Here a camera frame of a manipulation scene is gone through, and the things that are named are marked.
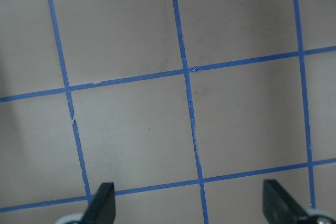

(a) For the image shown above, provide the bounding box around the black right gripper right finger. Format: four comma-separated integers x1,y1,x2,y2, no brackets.
262,179,310,224

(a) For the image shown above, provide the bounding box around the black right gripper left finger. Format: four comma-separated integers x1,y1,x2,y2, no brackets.
80,182,116,224

